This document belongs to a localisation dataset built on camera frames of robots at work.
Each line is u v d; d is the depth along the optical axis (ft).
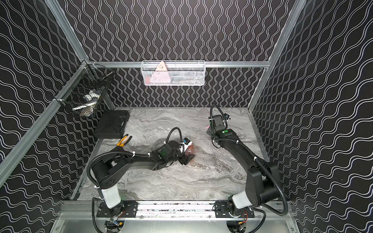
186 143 2.58
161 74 2.92
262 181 1.42
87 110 2.50
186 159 2.64
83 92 3.02
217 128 2.18
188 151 2.78
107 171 1.58
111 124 3.39
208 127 3.60
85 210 2.51
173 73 3.00
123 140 3.29
